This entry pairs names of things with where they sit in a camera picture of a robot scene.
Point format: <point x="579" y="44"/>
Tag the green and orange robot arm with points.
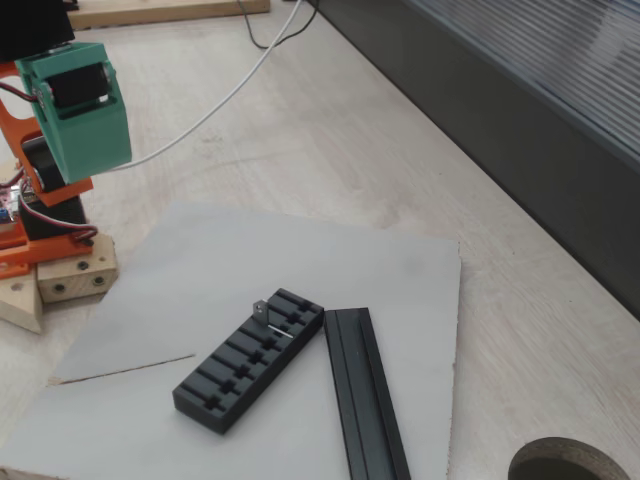
<point x="15" y="135"/>

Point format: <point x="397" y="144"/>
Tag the black slotted holder block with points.
<point x="200" y="415"/>

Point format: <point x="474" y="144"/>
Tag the light wooden plank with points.
<point x="150" y="12"/>

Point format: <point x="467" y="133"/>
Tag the triangular wooden wedge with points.
<point x="17" y="305"/>

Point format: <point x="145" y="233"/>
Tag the small metal L bracket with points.
<point x="260" y="312"/>

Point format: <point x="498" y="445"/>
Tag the grey horizontal window blind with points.
<point x="575" y="60"/>

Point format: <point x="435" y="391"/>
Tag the grey faced plywood board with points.
<point x="225" y="260"/>

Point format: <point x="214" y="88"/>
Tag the wooden block with screw holes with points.
<point x="70" y="280"/>

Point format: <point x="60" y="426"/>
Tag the black aluminium profile rail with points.
<point x="360" y="400"/>

